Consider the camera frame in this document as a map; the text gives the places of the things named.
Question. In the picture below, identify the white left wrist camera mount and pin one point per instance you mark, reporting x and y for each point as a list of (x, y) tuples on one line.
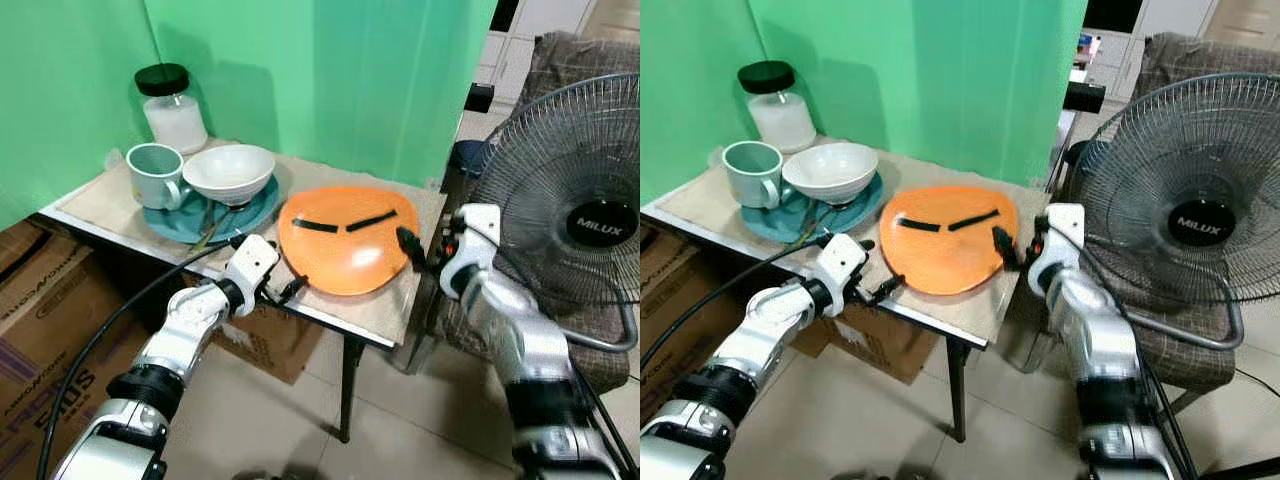
[(250, 262), (840, 260)]

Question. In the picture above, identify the small brown cardboard box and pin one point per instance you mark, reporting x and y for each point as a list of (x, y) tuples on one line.
[(895, 345), (268, 342)]

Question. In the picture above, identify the black Milux fan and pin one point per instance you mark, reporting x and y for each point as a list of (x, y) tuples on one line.
[(1199, 226), (594, 228)]

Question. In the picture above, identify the large printed cardboard box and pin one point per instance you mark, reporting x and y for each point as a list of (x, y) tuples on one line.
[(670, 300), (40, 300)]

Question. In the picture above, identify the pale green mug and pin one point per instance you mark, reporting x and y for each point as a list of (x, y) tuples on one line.
[(751, 174), (153, 176)]

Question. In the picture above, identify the yellow-green cutlery piece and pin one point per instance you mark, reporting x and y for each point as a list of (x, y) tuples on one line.
[(207, 228), (810, 226)]

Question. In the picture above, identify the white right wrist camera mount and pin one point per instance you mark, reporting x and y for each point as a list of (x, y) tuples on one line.
[(478, 232), (1062, 232)]

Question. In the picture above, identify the orange plate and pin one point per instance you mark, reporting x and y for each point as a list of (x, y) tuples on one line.
[(945, 255), (350, 255)]

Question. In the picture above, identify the short black strip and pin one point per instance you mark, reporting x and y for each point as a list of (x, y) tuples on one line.
[(919, 224), (318, 226)]

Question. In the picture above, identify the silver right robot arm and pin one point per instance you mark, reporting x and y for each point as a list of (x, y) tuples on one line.
[(1100, 330), (520, 335)]

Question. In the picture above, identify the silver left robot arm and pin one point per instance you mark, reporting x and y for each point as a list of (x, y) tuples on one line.
[(765, 335), (175, 335)]

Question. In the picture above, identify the white ribbed bowl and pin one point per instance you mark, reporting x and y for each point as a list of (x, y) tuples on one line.
[(228, 172), (830, 170)]

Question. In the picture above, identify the dark blue bin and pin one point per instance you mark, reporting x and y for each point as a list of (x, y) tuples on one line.
[(466, 158), (1080, 155)]

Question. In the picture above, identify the green backdrop cloth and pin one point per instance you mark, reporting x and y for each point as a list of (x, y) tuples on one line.
[(920, 80), (320, 80)]

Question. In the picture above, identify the long black strip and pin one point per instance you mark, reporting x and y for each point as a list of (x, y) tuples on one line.
[(973, 220), (371, 221)]

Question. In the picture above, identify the teal plate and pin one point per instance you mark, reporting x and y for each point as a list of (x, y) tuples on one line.
[(860, 208), (250, 215)]

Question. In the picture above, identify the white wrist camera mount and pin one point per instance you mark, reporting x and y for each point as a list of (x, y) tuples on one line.
[(250, 262), (1062, 232), (478, 232), (840, 260)]

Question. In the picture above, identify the brown plaid covered chair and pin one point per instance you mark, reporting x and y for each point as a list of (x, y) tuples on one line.
[(1195, 55), (575, 58)]

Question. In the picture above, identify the small tile-top table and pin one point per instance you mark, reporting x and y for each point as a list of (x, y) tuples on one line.
[(385, 312), (975, 312)]

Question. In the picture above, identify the glass jar black lid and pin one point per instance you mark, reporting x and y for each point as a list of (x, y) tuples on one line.
[(174, 118), (781, 116)]

